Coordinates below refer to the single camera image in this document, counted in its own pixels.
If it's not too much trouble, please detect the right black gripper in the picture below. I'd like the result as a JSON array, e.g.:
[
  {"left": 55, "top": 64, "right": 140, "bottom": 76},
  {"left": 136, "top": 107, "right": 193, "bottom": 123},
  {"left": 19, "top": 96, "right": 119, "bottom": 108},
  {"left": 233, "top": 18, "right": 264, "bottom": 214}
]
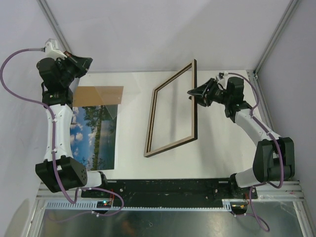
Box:
[{"left": 188, "top": 78, "right": 232, "bottom": 107}]

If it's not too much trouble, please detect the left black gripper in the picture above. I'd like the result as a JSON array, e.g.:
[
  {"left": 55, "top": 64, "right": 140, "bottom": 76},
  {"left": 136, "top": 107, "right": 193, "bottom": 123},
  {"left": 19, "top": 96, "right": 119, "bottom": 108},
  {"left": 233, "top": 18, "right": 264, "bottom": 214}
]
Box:
[{"left": 57, "top": 51, "right": 93, "bottom": 87}]

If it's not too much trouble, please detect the black picture frame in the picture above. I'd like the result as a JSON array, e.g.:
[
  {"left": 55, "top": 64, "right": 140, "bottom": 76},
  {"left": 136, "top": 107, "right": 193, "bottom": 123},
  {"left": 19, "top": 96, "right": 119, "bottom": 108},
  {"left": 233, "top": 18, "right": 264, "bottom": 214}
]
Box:
[{"left": 144, "top": 59, "right": 198, "bottom": 158}]

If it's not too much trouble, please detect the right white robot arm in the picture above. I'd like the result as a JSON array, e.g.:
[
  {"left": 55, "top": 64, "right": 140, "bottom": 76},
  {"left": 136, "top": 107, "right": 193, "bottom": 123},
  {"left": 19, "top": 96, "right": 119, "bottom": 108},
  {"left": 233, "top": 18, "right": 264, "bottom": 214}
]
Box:
[{"left": 187, "top": 73, "right": 295, "bottom": 198}]

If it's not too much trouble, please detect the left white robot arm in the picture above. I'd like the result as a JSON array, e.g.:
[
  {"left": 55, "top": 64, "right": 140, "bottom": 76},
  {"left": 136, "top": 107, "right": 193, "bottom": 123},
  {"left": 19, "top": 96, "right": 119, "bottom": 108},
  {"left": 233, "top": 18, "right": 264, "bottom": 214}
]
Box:
[{"left": 35, "top": 51, "right": 109, "bottom": 198}]

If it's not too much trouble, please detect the landscape photo print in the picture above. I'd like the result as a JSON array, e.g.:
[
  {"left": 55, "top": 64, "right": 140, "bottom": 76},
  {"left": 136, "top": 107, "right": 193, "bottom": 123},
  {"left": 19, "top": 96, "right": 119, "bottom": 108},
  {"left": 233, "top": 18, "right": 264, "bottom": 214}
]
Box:
[{"left": 70, "top": 105, "right": 118, "bottom": 170}]

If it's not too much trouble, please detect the brown cardboard backing board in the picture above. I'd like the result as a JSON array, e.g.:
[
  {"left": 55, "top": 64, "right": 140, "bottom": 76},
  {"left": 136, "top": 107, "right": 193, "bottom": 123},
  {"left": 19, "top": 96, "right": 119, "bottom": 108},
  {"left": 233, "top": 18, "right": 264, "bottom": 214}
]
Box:
[{"left": 73, "top": 86, "right": 123, "bottom": 107}]

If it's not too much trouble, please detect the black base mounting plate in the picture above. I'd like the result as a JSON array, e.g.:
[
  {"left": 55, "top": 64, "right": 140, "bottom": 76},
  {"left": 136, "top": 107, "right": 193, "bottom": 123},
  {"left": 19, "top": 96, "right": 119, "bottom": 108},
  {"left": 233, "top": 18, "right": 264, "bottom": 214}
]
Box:
[{"left": 80, "top": 178, "right": 259, "bottom": 208}]

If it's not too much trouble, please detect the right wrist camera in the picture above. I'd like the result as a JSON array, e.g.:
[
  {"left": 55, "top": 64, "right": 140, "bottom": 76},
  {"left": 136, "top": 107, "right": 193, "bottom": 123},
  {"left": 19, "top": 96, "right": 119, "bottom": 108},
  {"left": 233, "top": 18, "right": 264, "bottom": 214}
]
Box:
[{"left": 215, "top": 71, "right": 229, "bottom": 87}]

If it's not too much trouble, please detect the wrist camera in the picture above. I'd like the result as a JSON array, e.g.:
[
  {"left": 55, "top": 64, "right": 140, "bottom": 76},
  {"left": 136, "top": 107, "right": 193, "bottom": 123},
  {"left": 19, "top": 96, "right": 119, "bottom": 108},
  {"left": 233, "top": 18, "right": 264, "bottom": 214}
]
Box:
[
  {"left": 215, "top": 71, "right": 229, "bottom": 87},
  {"left": 44, "top": 39, "right": 67, "bottom": 60}
]

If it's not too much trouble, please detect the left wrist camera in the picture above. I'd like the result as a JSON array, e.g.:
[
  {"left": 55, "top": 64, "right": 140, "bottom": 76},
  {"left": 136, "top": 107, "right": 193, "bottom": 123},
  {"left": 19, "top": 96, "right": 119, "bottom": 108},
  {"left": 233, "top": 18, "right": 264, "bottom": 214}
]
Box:
[{"left": 44, "top": 39, "right": 67, "bottom": 60}]

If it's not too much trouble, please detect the left corner aluminium post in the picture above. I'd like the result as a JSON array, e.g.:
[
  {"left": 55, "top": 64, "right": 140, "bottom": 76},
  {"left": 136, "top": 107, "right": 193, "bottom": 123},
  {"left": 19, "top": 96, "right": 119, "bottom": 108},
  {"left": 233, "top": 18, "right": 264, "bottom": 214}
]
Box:
[{"left": 37, "top": 0, "right": 72, "bottom": 53}]

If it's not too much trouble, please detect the corner aluminium post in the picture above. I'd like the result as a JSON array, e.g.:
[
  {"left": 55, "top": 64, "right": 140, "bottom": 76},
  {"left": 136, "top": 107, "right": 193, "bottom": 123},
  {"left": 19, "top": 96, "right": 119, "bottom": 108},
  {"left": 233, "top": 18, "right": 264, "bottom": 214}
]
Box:
[
  {"left": 37, "top": 0, "right": 72, "bottom": 53},
  {"left": 246, "top": 0, "right": 303, "bottom": 173}
]

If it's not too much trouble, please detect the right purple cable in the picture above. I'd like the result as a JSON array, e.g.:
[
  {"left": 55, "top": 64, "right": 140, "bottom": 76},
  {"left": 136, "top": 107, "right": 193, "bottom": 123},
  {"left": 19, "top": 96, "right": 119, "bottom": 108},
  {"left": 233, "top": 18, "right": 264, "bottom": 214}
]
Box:
[{"left": 222, "top": 72, "right": 284, "bottom": 233}]

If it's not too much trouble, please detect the purple cable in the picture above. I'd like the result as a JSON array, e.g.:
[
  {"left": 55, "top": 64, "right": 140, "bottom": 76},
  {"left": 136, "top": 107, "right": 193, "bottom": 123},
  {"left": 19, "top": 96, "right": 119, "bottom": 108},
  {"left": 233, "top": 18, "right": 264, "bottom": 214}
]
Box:
[
  {"left": 0, "top": 47, "right": 124, "bottom": 224},
  {"left": 222, "top": 72, "right": 284, "bottom": 233}
]

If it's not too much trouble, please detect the right corner aluminium post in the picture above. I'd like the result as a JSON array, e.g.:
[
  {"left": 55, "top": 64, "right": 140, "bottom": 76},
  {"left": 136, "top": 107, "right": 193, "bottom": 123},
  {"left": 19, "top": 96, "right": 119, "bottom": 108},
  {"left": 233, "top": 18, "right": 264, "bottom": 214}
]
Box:
[{"left": 246, "top": 0, "right": 303, "bottom": 173}]

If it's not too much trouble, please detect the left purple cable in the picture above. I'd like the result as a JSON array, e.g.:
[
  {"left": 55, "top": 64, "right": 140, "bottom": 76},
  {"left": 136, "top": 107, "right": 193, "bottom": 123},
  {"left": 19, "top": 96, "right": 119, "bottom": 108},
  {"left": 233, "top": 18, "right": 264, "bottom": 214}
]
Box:
[{"left": 0, "top": 47, "right": 124, "bottom": 224}]

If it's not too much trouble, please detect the aluminium frame rail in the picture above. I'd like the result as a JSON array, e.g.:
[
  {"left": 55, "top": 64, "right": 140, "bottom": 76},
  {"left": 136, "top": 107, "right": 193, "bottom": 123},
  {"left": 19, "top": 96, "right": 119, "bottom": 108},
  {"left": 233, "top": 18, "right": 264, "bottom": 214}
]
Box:
[{"left": 36, "top": 181, "right": 305, "bottom": 201}]

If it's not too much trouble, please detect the grey cable duct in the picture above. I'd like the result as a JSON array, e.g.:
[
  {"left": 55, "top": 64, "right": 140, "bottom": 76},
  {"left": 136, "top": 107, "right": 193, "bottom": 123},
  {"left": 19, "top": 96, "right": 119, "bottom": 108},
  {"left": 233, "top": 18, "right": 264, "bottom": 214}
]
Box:
[{"left": 44, "top": 198, "right": 233, "bottom": 211}]

